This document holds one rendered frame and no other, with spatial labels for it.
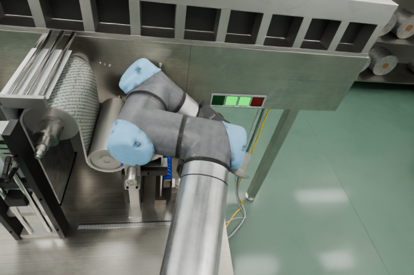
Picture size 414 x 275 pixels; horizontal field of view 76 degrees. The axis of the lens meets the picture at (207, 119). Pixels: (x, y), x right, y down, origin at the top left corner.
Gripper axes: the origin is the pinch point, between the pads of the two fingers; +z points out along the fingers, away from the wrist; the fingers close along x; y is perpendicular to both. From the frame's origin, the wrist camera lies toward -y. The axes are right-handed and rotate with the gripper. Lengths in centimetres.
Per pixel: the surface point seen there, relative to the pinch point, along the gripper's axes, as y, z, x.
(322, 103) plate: 44, 49, 43
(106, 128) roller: -22.3, -20.9, 37.4
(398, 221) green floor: 42, 220, 57
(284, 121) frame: 29, 63, 69
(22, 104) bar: -24, -44, 22
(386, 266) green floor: 8, 199, 34
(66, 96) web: -18, -37, 30
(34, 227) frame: -66, -17, 36
